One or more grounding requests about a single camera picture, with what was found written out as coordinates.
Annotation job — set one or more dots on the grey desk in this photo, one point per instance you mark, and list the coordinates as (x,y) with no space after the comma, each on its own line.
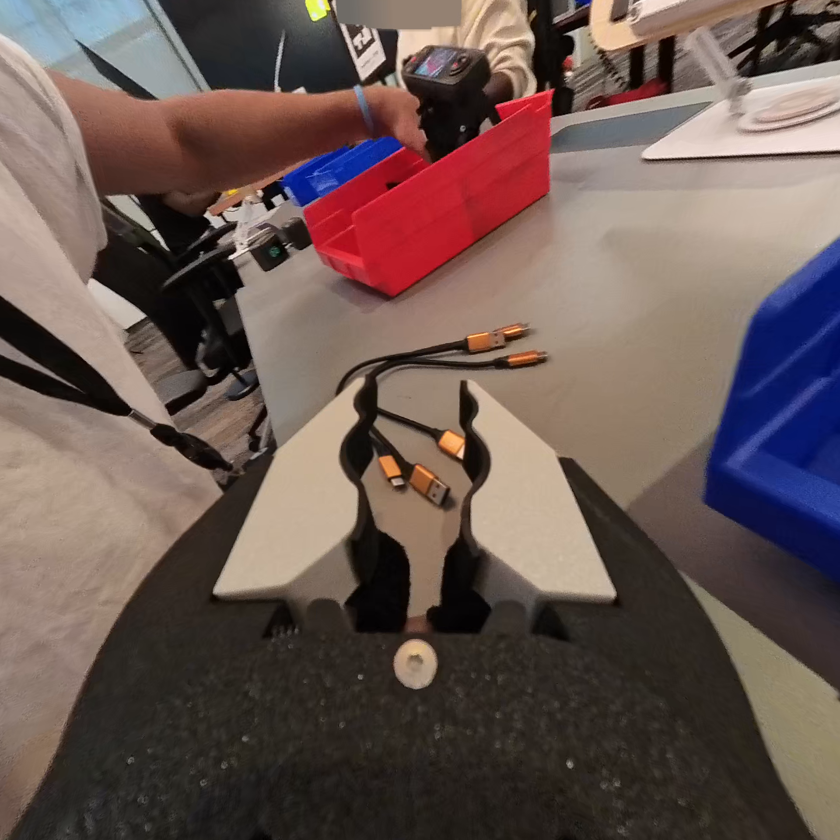
(623,262)

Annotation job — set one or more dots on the person's left hand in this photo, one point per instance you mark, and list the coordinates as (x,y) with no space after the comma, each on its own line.
(397,115)

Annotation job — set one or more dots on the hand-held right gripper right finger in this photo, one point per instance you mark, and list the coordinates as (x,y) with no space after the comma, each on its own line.
(538,525)

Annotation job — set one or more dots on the white tablet stand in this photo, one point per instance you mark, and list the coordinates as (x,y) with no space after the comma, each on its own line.
(754,124)

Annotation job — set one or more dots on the black office chair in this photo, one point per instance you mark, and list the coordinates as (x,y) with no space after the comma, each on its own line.
(197,269)

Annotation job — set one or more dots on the black device with green light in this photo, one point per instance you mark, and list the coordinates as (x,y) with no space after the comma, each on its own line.
(269,254)

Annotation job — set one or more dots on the blue plastic bin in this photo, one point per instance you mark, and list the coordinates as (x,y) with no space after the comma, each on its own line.
(787,394)
(315,174)

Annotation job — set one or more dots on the person's left forearm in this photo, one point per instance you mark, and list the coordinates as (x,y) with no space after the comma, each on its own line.
(229,138)

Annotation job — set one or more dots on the blue wristband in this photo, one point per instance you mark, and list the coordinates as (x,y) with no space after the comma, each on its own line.
(365,108)

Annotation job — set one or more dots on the black white printed sign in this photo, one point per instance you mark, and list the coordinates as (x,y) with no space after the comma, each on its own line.
(362,46)

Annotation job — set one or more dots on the red plastic bin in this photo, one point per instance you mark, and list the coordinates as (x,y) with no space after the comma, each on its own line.
(459,197)

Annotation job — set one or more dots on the dark grey desk pad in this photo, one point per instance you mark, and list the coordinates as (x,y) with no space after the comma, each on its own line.
(623,124)

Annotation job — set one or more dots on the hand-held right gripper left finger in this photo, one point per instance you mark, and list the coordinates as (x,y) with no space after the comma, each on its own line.
(295,525)

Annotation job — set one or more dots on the person in white shirt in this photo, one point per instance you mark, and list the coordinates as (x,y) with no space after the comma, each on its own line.
(52,459)

